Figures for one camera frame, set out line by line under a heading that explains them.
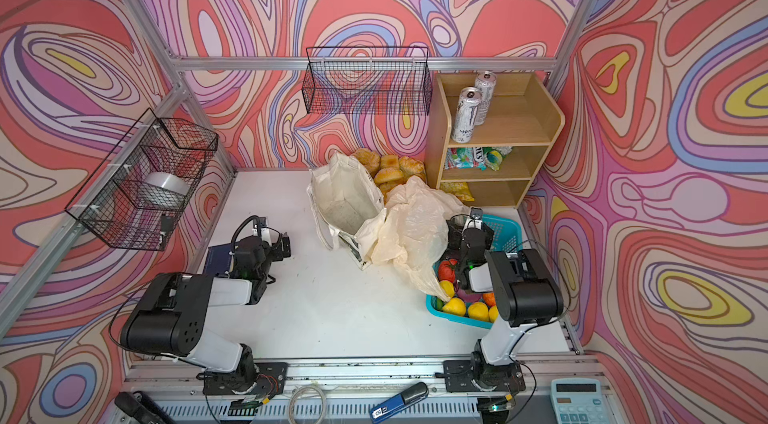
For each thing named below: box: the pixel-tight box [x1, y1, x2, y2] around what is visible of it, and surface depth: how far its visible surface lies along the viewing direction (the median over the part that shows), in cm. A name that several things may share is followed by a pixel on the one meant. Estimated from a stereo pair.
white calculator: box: [550, 378, 610, 424], surface depth 69 cm
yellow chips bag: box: [440, 181, 475, 202], surface depth 110 cm
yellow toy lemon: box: [442, 297, 466, 317], surface depth 82 cm
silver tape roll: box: [136, 172, 192, 209], surface depth 74 cm
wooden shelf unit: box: [425, 73, 565, 208], surface depth 90 cm
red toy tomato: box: [438, 258, 459, 283], surface depth 87 cm
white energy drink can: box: [451, 87, 482, 144], surface depth 77 cm
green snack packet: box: [444, 147, 512, 171], surface depth 98 cm
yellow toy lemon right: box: [467, 301, 489, 322], surface depth 82 cm
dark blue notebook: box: [203, 243, 234, 276], surface depth 96 cm
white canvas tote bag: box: [307, 152, 387, 270], surface depth 93 cm
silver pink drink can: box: [474, 70, 497, 125], surface depth 80 cm
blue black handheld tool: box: [370, 382, 429, 424], surface depth 68 cm
